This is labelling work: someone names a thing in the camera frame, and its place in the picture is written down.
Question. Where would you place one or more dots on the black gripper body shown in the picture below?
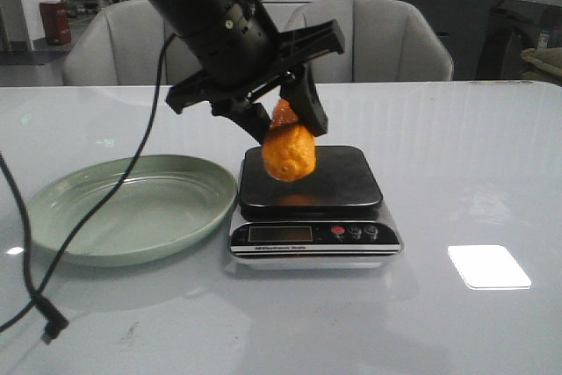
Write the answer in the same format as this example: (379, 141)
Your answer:
(294, 48)

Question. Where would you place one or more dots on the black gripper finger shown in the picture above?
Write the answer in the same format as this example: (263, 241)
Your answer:
(301, 94)
(250, 117)

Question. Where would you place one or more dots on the orange corn cob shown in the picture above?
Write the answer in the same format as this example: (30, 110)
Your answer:
(288, 150)

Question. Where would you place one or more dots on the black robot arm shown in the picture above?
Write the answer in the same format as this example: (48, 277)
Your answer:
(244, 56)

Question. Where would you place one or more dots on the grey upholstered chair right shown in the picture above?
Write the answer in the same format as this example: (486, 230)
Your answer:
(384, 41)

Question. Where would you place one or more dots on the grey upholstered chair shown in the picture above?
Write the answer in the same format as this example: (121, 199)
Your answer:
(120, 46)
(384, 41)

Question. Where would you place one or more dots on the green oval plate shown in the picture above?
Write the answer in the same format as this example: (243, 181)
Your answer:
(168, 203)

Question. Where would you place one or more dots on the black silver kitchen scale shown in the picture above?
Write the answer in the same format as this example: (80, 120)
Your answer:
(335, 218)

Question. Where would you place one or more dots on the grey upholstered chair left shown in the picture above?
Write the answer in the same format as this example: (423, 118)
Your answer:
(120, 46)

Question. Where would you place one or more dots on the black appliance box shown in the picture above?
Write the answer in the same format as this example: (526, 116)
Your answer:
(512, 27)

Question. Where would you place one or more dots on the beige folded cushion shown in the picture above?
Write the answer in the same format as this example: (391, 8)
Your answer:
(543, 64)

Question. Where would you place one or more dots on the red bin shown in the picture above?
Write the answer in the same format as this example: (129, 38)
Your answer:
(55, 23)

